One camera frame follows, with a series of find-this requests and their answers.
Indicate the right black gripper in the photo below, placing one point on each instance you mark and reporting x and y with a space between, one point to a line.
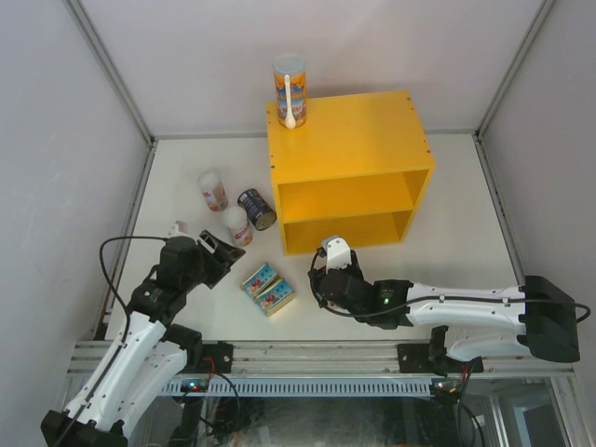
352 269

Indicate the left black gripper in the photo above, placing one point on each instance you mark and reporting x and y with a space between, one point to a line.
221 260

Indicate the white porridge can red label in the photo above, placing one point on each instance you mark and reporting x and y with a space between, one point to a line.
235 219

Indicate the yellow wooden shelf cabinet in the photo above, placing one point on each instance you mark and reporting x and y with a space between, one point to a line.
357 168

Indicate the orange can with spoon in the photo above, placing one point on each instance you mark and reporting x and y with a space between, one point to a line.
290 85

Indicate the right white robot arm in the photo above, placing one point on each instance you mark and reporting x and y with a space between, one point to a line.
535 318

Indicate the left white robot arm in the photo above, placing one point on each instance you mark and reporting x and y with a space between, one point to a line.
149 349

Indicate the blue luncheon meat tin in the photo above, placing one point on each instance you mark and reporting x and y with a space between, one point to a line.
275 297
260 280

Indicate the dark blue tin can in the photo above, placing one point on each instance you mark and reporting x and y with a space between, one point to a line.
259 212

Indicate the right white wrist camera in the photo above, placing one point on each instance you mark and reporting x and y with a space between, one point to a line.
337 253

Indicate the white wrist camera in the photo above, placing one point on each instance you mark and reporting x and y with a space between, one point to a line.
178 229
337 253

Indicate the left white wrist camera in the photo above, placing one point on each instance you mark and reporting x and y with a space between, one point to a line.
178 229

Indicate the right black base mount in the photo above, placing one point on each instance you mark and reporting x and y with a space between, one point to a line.
414 358

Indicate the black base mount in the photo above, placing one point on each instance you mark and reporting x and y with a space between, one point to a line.
414 358
216 357

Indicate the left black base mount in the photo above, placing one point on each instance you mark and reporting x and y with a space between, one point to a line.
216 357

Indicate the aluminium frame rail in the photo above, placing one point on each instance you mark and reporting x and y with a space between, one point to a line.
359 358

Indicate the grey slotted cable duct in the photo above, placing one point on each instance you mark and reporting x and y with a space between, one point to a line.
308 387

